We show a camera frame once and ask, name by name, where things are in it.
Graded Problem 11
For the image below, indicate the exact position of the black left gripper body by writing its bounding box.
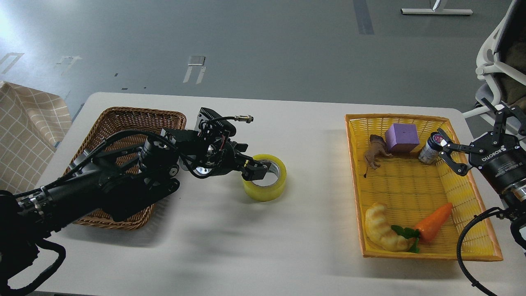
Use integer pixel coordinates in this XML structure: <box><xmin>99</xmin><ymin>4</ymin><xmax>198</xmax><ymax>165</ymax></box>
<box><xmin>161</xmin><ymin>108</ymin><xmax>249</xmax><ymax>178</ymax></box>

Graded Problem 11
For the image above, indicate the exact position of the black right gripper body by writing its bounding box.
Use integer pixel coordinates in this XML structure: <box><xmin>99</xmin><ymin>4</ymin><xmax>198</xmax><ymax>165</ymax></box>
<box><xmin>468</xmin><ymin>134</ymin><xmax>526</xmax><ymax>194</ymax></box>

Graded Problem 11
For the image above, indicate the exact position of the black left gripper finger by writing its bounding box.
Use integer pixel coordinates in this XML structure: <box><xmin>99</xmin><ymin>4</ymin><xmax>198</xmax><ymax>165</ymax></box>
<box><xmin>236</xmin><ymin>153</ymin><xmax>271</xmax><ymax>181</ymax></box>

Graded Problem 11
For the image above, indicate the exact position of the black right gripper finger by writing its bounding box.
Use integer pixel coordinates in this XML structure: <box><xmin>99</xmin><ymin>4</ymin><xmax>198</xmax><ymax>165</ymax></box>
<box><xmin>481</xmin><ymin>98</ymin><xmax>526</xmax><ymax>144</ymax></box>
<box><xmin>436</xmin><ymin>128</ymin><xmax>477</xmax><ymax>176</ymax></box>

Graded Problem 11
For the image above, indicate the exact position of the yellow tape roll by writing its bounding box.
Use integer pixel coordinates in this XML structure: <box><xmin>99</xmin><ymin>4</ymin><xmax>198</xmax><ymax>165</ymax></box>
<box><xmin>242</xmin><ymin>154</ymin><xmax>287</xmax><ymax>202</ymax></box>

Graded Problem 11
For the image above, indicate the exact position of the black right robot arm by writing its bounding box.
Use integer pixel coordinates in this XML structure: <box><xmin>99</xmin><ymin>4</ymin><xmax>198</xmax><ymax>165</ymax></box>
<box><xmin>438</xmin><ymin>99</ymin><xmax>526</xmax><ymax>296</ymax></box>

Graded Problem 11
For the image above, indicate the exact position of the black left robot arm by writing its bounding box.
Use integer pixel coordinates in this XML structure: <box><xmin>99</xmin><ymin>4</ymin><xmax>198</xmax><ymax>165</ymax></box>
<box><xmin>1</xmin><ymin>107</ymin><xmax>273</xmax><ymax>296</ymax></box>

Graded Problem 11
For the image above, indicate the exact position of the small labelled jar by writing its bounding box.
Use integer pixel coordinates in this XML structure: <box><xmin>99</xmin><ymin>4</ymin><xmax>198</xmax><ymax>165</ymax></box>
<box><xmin>418</xmin><ymin>132</ymin><xmax>444</xmax><ymax>165</ymax></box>

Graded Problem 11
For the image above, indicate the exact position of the white office chair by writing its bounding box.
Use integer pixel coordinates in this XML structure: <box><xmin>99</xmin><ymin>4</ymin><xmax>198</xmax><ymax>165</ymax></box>
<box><xmin>475</xmin><ymin>0</ymin><xmax>526</xmax><ymax>112</ymax></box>

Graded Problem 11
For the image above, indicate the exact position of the yellow plastic basket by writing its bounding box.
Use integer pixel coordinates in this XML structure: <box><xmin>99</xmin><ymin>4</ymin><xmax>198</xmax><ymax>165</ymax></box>
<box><xmin>345</xmin><ymin>113</ymin><xmax>485</xmax><ymax>260</ymax></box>

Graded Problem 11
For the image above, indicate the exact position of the purple foam cube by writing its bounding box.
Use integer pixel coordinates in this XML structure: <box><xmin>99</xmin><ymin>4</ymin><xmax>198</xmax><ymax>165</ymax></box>
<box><xmin>384</xmin><ymin>123</ymin><xmax>420</xmax><ymax>153</ymax></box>

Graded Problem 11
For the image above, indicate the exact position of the orange toy carrot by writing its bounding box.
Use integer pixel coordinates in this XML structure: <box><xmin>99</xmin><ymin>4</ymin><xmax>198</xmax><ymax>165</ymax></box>
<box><xmin>391</xmin><ymin>203</ymin><xmax>453</xmax><ymax>253</ymax></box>

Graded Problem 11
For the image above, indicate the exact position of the brown toy animal figure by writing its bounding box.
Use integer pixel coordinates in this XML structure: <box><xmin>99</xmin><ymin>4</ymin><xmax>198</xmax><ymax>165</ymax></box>
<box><xmin>363</xmin><ymin>134</ymin><xmax>393</xmax><ymax>178</ymax></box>

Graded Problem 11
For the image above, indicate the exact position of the brown wicker basket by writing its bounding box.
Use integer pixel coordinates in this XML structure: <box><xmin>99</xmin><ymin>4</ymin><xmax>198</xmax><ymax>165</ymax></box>
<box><xmin>72</xmin><ymin>106</ymin><xmax>187</xmax><ymax>231</ymax></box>

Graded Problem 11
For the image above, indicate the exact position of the toy croissant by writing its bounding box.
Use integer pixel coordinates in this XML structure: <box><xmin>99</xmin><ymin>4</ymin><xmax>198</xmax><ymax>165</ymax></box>
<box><xmin>364</xmin><ymin>202</ymin><xmax>416</xmax><ymax>252</ymax></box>

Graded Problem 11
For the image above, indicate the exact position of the white metal stand base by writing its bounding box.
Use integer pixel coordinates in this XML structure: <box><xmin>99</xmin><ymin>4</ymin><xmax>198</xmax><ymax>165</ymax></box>
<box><xmin>400</xmin><ymin>0</ymin><xmax>473</xmax><ymax>16</ymax></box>

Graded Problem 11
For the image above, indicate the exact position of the beige checkered cloth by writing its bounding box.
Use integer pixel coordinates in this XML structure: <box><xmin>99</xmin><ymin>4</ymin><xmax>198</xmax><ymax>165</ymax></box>
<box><xmin>0</xmin><ymin>81</ymin><xmax>72</xmax><ymax>201</ymax></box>

